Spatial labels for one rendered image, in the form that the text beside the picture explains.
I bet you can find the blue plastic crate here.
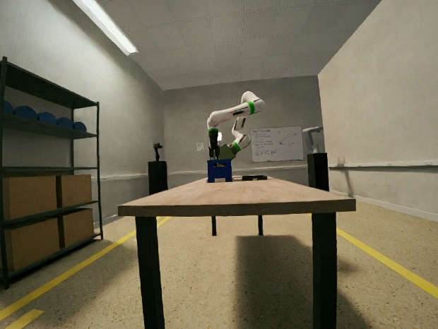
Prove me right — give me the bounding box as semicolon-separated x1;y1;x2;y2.
207;159;232;183

